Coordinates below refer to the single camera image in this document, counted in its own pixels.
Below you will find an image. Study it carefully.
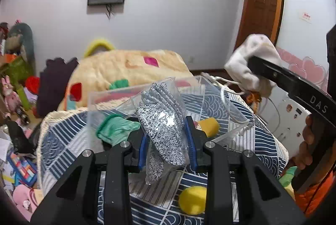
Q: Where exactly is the yellow ring handle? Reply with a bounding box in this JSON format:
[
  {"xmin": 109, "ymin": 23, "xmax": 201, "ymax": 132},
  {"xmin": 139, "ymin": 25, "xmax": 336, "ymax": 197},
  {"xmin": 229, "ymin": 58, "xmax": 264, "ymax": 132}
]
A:
[{"xmin": 84, "ymin": 37, "xmax": 115, "ymax": 58}]

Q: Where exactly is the yellow foam cylinder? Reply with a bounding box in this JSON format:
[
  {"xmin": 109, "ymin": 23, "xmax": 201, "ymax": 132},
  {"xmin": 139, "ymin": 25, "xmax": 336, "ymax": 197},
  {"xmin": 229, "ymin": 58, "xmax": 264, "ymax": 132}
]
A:
[{"xmin": 197, "ymin": 117, "xmax": 220, "ymax": 139}]

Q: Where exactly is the green plush item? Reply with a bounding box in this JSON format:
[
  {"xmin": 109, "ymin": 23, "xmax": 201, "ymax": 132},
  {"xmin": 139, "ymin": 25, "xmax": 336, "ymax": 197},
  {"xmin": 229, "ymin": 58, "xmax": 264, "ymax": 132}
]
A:
[{"xmin": 279, "ymin": 166, "xmax": 298, "ymax": 194}]

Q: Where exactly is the green toy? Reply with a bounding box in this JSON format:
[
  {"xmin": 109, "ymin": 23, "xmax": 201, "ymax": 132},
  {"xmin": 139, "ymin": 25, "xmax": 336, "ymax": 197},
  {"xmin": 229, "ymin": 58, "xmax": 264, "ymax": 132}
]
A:
[{"xmin": 3, "ymin": 55, "xmax": 34, "ymax": 110}]

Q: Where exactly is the clear plastic box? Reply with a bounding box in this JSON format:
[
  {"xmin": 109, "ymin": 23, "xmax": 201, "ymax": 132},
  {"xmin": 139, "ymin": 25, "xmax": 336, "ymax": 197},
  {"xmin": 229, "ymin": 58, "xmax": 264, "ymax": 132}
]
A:
[{"xmin": 87, "ymin": 75, "xmax": 250, "ymax": 148}]

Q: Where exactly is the grey plush toy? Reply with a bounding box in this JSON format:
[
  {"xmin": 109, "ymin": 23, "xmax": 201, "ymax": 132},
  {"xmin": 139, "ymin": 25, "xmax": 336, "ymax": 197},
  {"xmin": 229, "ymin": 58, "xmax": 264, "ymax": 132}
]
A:
[{"xmin": 5, "ymin": 22, "xmax": 36, "ymax": 71}]

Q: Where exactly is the brown wooden door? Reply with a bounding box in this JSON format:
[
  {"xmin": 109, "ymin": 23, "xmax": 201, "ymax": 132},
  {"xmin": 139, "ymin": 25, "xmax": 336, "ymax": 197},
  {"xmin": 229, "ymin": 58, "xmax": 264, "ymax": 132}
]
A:
[{"xmin": 240, "ymin": 0, "xmax": 279, "ymax": 43}]

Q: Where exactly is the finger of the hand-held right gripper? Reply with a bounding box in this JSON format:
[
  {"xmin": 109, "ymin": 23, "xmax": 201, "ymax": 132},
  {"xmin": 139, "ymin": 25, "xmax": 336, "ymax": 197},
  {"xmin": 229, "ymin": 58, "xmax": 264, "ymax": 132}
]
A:
[{"xmin": 247, "ymin": 55, "xmax": 298, "ymax": 95}]

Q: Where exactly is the green sock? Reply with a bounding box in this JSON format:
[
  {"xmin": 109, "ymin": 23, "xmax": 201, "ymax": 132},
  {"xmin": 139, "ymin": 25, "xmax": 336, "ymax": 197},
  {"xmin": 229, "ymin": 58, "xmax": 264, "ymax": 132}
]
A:
[{"xmin": 96, "ymin": 114, "xmax": 141, "ymax": 147}]

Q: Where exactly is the pink plush bunny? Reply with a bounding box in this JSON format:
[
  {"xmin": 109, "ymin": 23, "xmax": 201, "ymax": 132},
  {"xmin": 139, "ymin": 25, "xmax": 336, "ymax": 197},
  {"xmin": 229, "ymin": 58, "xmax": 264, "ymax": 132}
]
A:
[{"xmin": 1, "ymin": 76, "xmax": 22, "ymax": 113}]

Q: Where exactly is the pink bag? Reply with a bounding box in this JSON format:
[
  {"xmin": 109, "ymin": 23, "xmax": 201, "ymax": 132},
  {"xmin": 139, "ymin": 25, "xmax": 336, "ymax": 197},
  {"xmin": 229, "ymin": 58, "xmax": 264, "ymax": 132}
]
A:
[{"xmin": 12, "ymin": 184, "xmax": 40, "ymax": 221}]

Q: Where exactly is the white cord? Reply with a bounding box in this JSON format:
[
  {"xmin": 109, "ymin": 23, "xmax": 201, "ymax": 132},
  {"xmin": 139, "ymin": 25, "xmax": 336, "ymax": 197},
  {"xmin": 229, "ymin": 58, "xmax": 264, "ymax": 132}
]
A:
[{"xmin": 200, "ymin": 72, "xmax": 250, "ymax": 96}]

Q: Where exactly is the yellow foam ball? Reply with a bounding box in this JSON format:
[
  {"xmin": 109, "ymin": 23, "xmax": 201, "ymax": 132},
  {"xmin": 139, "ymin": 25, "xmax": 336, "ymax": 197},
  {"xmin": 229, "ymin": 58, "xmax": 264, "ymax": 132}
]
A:
[{"xmin": 178, "ymin": 186, "xmax": 208, "ymax": 216}]

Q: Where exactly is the cream blanket with colour patches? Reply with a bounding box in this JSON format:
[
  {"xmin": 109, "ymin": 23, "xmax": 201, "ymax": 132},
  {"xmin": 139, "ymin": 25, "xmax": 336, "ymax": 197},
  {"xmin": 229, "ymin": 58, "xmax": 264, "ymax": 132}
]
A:
[{"xmin": 56, "ymin": 49, "xmax": 194, "ymax": 111}]

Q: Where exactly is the grey knitted sock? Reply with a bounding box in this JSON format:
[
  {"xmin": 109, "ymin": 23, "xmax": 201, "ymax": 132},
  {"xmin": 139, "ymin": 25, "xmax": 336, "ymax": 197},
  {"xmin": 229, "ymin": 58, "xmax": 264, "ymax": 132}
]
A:
[{"xmin": 131, "ymin": 76, "xmax": 190, "ymax": 187}]

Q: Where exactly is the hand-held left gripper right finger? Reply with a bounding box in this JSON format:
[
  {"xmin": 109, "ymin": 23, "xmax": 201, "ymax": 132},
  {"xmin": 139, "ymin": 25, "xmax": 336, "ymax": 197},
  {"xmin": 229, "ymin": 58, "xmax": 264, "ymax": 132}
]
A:
[{"xmin": 185, "ymin": 116, "xmax": 308, "ymax": 225}]

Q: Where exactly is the white sock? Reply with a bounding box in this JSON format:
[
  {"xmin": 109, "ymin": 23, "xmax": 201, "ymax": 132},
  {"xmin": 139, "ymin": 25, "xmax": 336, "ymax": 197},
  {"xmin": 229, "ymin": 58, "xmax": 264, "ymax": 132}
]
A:
[{"xmin": 224, "ymin": 34, "xmax": 283, "ymax": 98}]

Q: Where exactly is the colourful flat box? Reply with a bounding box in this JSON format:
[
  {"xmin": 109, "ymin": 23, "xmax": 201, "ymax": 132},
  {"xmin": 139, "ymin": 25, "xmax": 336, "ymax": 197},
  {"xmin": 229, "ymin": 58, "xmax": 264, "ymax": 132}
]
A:
[{"xmin": 6, "ymin": 153, "xmax": 38, "ymax": 188}]

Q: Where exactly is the red cloth item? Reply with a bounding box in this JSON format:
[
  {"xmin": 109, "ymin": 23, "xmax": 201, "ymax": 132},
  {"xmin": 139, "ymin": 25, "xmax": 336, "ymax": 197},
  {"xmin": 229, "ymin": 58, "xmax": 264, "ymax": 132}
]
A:
[{"xmin": 25, "ymin": 76, "xmax": 41, "ymax": 93}]

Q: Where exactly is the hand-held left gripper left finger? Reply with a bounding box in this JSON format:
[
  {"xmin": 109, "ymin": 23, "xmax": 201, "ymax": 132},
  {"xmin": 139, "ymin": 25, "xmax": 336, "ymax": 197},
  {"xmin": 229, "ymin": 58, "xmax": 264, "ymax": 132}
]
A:
[{"xmin": 30, "ymin": 117, "xmax": 150, "ymax": 225}]

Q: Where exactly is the black cloth item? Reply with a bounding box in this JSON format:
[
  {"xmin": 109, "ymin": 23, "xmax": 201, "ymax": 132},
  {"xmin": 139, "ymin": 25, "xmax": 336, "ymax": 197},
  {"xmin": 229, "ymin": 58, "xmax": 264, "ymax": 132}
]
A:
[{"xmin": 5, "ymin": 119, "xmax": 37, "ymax": 155}]

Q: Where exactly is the person's right hand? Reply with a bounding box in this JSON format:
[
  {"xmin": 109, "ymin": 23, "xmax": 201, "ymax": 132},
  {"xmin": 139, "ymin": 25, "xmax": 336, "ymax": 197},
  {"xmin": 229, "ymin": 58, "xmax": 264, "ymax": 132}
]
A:
[{"xmin": 294, "ymin": 115, "xmax": 316, "ymax": 176}]

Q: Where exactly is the blue patterned quilt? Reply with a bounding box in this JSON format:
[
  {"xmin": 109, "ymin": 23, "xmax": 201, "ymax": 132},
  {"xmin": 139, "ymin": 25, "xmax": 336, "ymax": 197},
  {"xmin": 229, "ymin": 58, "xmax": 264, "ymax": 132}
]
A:
[{"xmin": 37, "ymin": 80, "xmax": 290, "ymax": 225}]

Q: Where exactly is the dark purple cloth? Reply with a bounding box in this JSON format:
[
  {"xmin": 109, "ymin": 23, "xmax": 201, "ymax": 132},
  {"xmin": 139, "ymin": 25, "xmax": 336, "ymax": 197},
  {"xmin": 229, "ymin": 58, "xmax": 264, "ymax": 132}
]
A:
[{"xmin": 36, "ymin": 57, "xmax": 80, "ymax": 118}]

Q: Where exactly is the small orange toy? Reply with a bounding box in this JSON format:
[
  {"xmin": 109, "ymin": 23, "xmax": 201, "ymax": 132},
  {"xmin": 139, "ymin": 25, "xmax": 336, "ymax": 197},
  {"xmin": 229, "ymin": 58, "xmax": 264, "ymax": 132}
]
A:
[{"xmin": 246, "ymin": 92, "xmax": 263, "ymax": 110}]

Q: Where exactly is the hanging black cable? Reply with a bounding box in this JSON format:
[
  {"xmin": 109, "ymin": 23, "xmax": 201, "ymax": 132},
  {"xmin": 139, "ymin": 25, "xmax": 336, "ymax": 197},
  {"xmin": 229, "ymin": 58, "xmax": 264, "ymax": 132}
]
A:
[{"xmin": 104, "ymin": 4, "xmax": 114, "ymax": 20}]

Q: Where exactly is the white appliance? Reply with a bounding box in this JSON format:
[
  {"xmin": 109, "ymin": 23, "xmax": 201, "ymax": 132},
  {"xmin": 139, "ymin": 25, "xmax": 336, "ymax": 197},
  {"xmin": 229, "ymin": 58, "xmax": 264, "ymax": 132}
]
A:
[{"xmin": 258, "ymin": 88, "xmax": 313, "ymax": 160}]

